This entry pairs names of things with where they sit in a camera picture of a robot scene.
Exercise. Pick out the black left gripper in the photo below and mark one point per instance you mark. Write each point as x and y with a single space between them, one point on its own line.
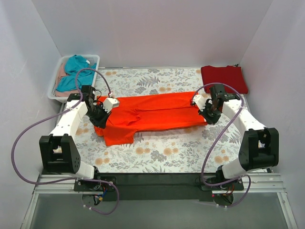
100 117

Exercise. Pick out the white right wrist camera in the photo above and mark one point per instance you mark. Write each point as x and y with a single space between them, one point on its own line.
199 101

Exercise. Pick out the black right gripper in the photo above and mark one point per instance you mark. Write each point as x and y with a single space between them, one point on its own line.
209 114

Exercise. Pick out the pink t-shirt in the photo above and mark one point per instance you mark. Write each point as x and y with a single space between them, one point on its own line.
61 74

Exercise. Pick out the floral patterned table mat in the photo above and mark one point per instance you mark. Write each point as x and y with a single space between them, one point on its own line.
186 150

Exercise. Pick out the folded dark red t-shirt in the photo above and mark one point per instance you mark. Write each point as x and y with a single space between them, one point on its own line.
229 75

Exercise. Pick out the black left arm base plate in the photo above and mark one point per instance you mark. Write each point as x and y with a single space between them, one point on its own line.
89 186

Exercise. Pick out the teal t-shirt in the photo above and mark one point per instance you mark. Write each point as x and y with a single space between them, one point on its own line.
72 66

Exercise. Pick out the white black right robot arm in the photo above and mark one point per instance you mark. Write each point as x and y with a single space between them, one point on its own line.
260 145

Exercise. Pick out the white plastic laundry basket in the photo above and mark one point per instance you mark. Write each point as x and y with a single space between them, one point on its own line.
93 60

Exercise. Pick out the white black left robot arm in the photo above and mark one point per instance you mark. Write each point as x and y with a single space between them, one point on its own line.
59 152

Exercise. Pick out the aluminium rail frame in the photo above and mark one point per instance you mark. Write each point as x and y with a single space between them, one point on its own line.
163 201

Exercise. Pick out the orange t-shirt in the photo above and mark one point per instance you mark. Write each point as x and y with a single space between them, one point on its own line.
148 113

